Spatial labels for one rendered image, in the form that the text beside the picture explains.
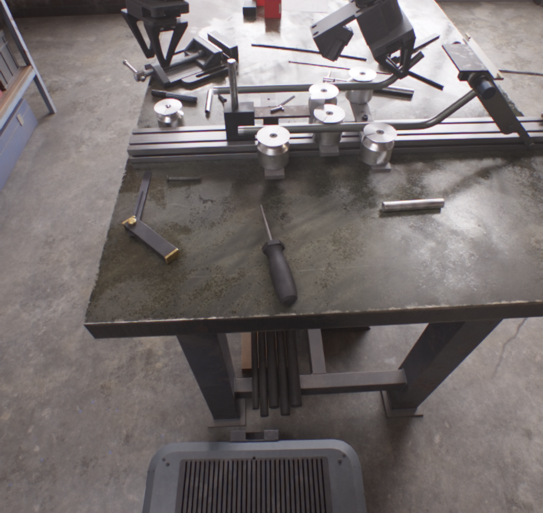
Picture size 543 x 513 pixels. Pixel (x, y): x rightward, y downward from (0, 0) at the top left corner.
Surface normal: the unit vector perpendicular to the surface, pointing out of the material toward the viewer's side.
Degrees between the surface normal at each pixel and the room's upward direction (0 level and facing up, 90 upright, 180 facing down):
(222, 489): 0
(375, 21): 90
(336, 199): 0
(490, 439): 0
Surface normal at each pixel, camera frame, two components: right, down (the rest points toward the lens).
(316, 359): 0.00, -0.62
